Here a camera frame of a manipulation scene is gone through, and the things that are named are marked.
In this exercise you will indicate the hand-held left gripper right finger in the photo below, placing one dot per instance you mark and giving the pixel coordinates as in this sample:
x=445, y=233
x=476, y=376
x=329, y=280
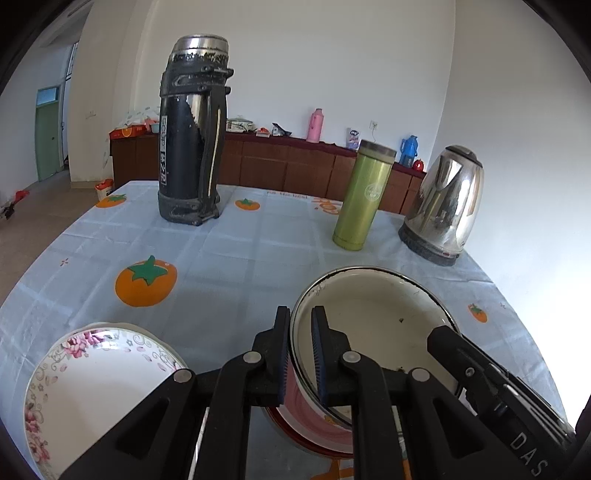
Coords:
x=318, y=360

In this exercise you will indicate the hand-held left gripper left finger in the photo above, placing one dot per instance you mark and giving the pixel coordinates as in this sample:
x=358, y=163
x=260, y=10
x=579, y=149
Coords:
x=282, y=369

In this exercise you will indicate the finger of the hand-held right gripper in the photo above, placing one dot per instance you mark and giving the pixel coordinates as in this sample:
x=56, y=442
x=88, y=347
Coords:
x=466, y=364

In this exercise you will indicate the white enamel bowl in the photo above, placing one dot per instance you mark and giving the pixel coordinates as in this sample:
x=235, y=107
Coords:
x=369, y=314

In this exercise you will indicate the pink floral white plate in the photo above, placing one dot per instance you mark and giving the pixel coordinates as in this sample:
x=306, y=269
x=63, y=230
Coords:
x=92, y=392

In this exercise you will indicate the black kettle base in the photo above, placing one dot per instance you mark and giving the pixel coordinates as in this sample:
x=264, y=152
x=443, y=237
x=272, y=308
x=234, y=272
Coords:
x=429, y=251

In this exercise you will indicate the stainless steel electric kettle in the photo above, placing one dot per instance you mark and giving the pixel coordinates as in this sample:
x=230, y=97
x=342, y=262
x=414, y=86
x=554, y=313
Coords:
x=448, y=203

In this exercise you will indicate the green tumbler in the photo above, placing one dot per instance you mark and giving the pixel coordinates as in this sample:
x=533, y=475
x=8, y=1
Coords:
x=362, y=198

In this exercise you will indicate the brown wooden low cabinet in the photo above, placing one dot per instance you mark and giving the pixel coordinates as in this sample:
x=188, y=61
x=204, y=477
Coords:
x=277, y=161

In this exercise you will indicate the blue thermos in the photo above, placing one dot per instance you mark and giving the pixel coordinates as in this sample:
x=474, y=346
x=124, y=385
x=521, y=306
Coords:
x=408, y=152

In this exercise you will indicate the white packet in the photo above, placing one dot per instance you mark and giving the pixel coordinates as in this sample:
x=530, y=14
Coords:
x=353, y=139

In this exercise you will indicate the dark folded item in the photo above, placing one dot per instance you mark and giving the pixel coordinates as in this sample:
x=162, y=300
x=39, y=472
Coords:
x=280, y=130

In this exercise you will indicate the pink thermos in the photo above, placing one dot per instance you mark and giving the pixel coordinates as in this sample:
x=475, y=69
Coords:
x=315, y=127

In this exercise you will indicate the black steel thermos flask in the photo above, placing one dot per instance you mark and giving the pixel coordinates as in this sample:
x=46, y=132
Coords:
x=184, y=138

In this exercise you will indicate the white and red bucket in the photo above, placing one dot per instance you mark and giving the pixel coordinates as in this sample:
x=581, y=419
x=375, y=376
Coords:
x=105, y=190

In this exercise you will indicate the clear plastic bags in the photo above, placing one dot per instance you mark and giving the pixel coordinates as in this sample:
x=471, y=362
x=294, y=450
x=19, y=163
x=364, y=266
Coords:
x=136, y=117

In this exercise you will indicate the red item on floor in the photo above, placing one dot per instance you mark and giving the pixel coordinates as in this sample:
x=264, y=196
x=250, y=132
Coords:
x=21, y=194

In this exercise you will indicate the green door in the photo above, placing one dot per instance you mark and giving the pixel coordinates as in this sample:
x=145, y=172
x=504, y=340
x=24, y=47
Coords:
x=48, y=138

